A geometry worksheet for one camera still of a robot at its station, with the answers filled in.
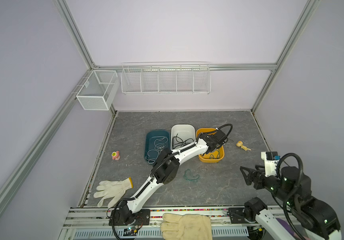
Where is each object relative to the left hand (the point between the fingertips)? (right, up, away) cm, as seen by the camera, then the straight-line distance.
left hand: (204, 141), depth 93 cm
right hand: (+14, -8, -30) cm, 34 cm away
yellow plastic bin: (+8, -10, +3) cm, 13 cm away
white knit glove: (-53, -26, -12) cm, 60 cm away
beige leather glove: (-13, -38, -22) cm, 46 cm away
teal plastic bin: (-36, -1, +6) cm, 36 cm away
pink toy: (-55, -8, -2) cm, 56 cm away
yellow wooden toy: (+25, -2, +6) cm, 26 cm away
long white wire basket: (-25, +42, +6) cm, 49 cm away
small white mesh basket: (-73, +33, +9) cm, 81 cm away
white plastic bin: (-14, +3, +12) cm, 18 cm away
